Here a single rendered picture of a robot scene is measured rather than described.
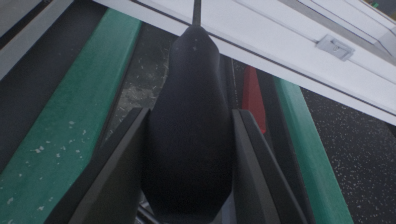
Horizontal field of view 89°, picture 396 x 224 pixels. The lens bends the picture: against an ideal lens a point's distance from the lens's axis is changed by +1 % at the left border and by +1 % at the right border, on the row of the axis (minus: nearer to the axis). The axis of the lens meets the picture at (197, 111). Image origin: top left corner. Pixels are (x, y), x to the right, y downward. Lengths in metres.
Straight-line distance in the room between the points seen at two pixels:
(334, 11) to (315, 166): 0.64
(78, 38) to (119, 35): 0.04
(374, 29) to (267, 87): 0.66
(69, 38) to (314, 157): 0.25
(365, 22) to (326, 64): 0.57
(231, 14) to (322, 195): 0.20
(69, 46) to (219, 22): 0.15
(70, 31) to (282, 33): 0.22
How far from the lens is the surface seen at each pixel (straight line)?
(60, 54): 0.20
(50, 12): 0.20
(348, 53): 0.32
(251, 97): 0.65
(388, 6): 9.22
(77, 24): 0.23
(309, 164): 0.23
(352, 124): 1.13
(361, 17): 0.87
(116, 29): 0.22
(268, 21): 0.26
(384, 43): 0.94
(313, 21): 0.28
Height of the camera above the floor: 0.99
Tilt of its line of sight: 46 degrees down
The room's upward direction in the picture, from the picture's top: 36 degrees clockwise
